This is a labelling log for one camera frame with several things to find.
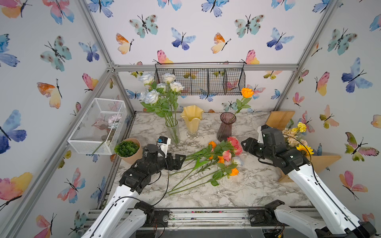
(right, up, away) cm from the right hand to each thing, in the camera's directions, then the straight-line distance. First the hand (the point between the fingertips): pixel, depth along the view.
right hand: (245, 143), depth 74 cm
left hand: (-33, -5, 0) cm, 33 cm away
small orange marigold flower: (-13, -3, +24) cm, 28 cm away
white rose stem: (0, -11, +15) cm, 19 cm away
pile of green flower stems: (-15, -14, +17) cm, 27 cm away
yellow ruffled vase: (-27, +16, +24) cm, 39 cm away
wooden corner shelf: (+29, +13, +22) cm, 39 cm away
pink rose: (-6, -9, +16) cm, 19 cm away
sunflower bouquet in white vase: (+25, +3, +3) cm, 26 cm away
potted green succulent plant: (-62, -5, +12) cm, 64 cm away
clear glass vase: (-39, +6, +21) cm, 44 cm away
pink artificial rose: (-1, -1, +20) cm, 20 cm away
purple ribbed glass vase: (-6, +6, +20) cm, 22 cm away
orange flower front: (-2, -18, +12) cm, 22 cm away
